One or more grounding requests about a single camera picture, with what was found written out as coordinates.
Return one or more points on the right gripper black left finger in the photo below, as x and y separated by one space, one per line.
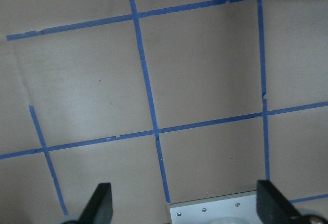
99 208

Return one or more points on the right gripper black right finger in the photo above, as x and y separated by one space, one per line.
272 207

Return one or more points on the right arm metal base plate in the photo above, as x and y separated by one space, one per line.
233 208

